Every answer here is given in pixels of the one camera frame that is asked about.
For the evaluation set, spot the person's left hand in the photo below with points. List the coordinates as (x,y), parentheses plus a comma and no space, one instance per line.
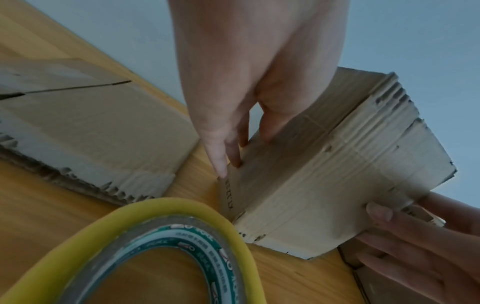
(243,59)

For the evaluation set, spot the person's right hand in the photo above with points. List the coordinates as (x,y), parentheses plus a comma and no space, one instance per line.
(450,261)

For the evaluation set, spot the brown cardboard paper box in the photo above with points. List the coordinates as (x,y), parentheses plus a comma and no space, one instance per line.
(318,184)
(371,292)

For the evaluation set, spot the stack of cardboard boxes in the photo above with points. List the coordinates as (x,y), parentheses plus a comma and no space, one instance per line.
(93,133)

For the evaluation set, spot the yellow tape roll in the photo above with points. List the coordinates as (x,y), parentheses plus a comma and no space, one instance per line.
(150,207)

